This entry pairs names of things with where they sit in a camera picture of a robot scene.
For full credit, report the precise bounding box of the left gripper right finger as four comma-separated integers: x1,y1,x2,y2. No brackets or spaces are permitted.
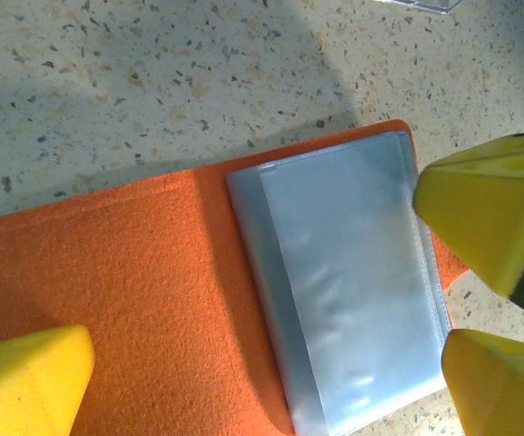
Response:
442,329,524,436

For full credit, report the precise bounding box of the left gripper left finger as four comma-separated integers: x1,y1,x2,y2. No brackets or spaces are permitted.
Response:
0,324,95,436

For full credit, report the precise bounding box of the orange felt card holder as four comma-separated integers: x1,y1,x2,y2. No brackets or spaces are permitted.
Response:
0,118,471,436

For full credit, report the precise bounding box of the clear acrylic card tray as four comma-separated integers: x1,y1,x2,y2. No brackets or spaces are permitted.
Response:
386,0,465,15

